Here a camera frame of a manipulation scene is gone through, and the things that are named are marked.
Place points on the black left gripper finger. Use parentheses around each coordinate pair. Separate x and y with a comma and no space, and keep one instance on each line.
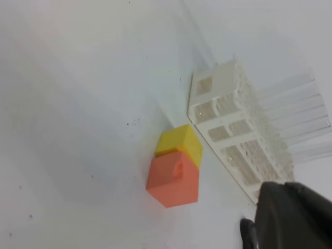
(289,215)

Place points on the clear test tube in rack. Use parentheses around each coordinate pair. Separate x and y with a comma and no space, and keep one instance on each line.
(303,153)
(304,132)

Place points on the white plastic test tube rack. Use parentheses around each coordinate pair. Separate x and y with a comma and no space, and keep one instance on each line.
(225,110)

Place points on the orange cube block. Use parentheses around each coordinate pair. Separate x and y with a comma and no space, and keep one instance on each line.
(173,180)

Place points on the yellow cube block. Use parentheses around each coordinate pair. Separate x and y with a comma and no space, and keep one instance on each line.
(182,139)

